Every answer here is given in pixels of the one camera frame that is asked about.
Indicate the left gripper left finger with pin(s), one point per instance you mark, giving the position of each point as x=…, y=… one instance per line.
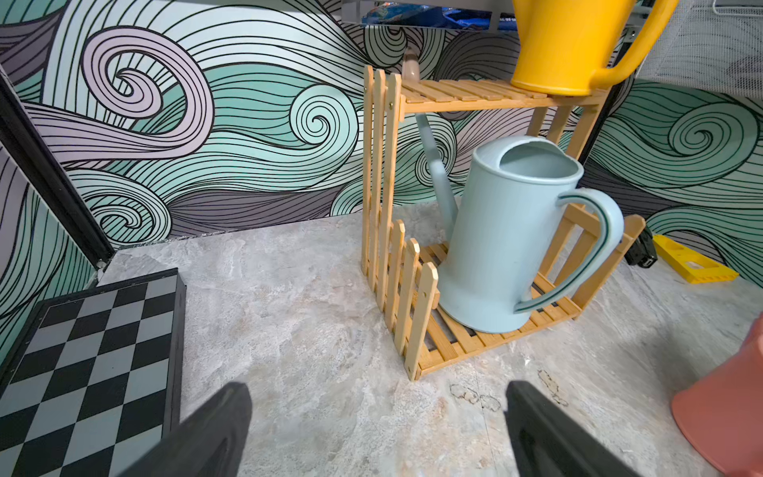
x=209, y=443

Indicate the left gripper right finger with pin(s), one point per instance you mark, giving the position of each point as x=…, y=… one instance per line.
x=547, y=442

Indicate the wooden slatted two-tier shelf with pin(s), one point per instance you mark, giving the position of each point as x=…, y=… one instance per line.
x=402, y=273

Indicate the large pale blue watering can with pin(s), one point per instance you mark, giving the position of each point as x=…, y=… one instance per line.
x=515, y=197

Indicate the small yellow watering can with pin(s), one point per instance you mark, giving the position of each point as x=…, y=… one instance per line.
x=566, y=45

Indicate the small pink watering can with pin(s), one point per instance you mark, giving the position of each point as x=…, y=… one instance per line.
x=721, y=414

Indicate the black grey chessboard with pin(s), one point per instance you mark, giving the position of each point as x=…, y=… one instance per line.
x=95, y=381

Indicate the yellow triangular plastic stand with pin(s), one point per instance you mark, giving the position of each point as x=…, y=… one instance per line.
x=692, y=266

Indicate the blue snack packet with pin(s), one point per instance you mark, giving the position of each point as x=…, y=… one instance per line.
x=435, y=15

